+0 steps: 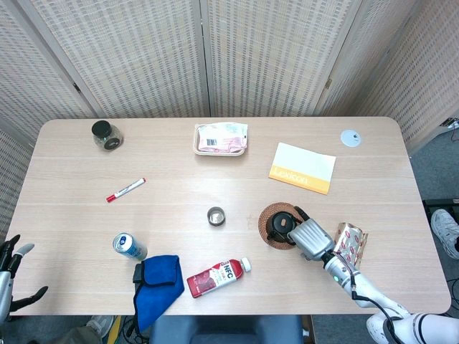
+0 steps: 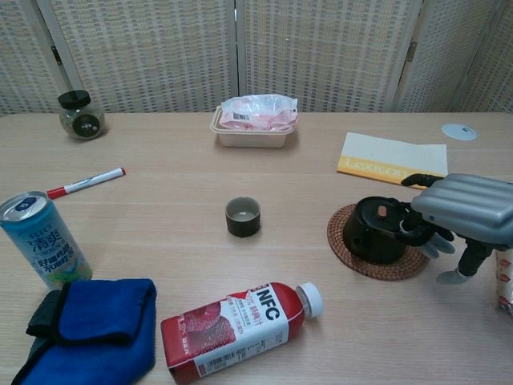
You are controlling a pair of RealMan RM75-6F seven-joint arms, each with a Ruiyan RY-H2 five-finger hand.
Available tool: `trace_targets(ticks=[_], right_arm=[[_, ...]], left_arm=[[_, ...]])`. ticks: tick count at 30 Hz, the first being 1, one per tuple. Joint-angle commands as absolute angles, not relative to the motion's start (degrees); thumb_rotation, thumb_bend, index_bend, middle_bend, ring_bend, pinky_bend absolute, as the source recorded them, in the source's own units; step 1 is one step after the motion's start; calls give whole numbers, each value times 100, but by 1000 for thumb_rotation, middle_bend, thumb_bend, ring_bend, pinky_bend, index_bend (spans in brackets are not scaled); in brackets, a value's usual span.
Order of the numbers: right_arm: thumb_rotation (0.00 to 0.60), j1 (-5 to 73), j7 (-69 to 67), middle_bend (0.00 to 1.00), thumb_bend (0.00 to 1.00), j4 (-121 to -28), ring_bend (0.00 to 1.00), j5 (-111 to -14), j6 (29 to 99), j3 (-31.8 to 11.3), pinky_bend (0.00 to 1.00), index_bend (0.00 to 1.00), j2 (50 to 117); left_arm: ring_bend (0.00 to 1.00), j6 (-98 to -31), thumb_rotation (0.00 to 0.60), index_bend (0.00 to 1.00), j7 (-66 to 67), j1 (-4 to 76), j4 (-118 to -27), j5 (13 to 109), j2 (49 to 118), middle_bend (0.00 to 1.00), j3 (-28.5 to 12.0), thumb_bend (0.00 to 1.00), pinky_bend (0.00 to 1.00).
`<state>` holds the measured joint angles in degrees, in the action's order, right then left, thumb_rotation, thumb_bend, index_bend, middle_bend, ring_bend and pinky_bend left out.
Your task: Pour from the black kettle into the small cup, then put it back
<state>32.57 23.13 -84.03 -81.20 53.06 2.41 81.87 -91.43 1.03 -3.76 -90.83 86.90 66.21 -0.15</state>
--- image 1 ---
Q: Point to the black teapot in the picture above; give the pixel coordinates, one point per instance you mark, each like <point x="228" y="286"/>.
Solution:
<point x="279" y="224"/>

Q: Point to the black metal frame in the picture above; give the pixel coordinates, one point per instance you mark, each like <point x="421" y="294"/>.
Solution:
<point x="441" y="203"/>

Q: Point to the pink white snack packet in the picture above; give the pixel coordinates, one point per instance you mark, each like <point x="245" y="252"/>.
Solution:
<point x="222" y="138"/>

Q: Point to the beige food tray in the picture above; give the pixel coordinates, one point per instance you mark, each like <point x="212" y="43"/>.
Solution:
<point x="218" y="153"/>

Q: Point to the red white marker pen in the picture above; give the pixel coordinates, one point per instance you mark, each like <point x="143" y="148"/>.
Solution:
<point x="125" y="190"/>

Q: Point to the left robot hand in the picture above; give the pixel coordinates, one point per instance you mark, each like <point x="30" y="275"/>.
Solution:
<point x="5" y="286"/>

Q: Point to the yellow white Lexicon book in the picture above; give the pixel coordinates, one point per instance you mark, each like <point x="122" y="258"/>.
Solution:
<point x="305" y="165"/>

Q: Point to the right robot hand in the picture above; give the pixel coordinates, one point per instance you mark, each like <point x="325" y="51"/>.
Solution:
<point x="312" y="238"/>

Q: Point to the blue folded cloth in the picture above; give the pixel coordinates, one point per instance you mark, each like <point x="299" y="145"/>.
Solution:
<point x="157" y="286"/>

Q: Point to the white sneaker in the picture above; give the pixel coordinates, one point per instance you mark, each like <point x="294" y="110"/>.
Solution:
<point x="444" y="229"/>

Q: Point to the white power strip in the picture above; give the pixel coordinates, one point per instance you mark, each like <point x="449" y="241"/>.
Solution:
<point x="451" y="123"/>

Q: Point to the glass jar black lid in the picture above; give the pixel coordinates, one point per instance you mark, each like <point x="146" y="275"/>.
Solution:
<point x="107" y="138"/>

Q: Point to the small dark teacup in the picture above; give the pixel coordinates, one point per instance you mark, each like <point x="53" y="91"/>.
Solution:
<point x="216" y="216"/>

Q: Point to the red NFC juice bottle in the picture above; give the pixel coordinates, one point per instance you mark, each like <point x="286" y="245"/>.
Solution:
<point x="215" y="277"/>

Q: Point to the grey sneaker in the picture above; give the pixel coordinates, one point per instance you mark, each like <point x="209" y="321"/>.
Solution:
<point x="100" y="324"/>

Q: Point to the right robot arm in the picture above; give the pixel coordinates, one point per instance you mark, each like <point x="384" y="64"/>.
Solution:
<point x="362" y="292"/>

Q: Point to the light blue drink can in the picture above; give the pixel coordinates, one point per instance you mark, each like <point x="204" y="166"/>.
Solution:
<point x="131" y="247"/>

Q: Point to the brown round woven coaster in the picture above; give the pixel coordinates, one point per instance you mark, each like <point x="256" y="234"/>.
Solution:
<point x="266" y="218"/>

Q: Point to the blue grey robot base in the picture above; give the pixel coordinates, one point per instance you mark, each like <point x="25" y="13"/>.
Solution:
<point x="226" y="329"/>

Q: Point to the beige woven folding screen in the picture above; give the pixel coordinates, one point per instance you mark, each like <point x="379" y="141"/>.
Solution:
<point x="143" y="53"/>

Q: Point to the gold red snack packet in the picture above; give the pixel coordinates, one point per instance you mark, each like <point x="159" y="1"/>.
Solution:
<point x="353" y="243"/>

